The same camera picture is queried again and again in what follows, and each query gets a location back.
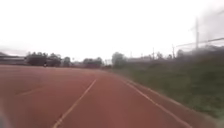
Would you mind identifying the round tree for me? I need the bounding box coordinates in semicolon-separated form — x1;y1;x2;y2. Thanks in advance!
111;51;128;70

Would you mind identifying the row of trees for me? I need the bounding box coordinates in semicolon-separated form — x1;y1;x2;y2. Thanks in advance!
25;51;104;69

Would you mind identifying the tall utility pole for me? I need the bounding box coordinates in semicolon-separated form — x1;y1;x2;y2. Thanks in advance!
194;17;201;50

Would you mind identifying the low building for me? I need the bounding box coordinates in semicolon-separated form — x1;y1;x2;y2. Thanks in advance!
0;54;28;66

